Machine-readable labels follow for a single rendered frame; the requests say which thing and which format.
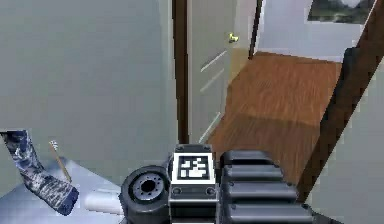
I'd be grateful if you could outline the framed dark wall picture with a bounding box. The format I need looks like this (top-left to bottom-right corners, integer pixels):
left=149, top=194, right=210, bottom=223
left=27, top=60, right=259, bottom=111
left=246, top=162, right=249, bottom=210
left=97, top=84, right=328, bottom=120
left=306, top=0, right=377, bottom=25

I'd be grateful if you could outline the blue patterned sock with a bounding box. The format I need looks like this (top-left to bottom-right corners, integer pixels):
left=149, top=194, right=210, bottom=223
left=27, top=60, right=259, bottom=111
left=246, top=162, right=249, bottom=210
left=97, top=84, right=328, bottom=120
left=0, top=129, right=80, bottom=217

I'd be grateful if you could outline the grey panelled room door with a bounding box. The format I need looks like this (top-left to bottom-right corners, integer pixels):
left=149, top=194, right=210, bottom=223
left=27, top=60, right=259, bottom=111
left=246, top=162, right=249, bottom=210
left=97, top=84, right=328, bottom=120
left=186, top=0, right=238, bottom=145

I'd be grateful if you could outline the wooden stick with patterned tip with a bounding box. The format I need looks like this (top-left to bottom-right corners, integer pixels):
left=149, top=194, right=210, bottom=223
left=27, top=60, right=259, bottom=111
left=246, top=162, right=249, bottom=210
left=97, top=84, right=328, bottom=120
left=48, top=139, right=73, bottom=184

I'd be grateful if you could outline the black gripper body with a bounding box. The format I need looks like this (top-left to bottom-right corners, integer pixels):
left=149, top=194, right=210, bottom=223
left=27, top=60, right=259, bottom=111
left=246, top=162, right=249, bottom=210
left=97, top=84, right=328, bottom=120
left=119, top=165, right=172, bottom=224

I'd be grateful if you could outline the white paper roll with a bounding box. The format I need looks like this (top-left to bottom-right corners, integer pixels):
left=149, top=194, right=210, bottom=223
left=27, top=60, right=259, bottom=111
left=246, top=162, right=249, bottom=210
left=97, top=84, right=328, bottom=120
left=83, top=190, right=124, bottom=216

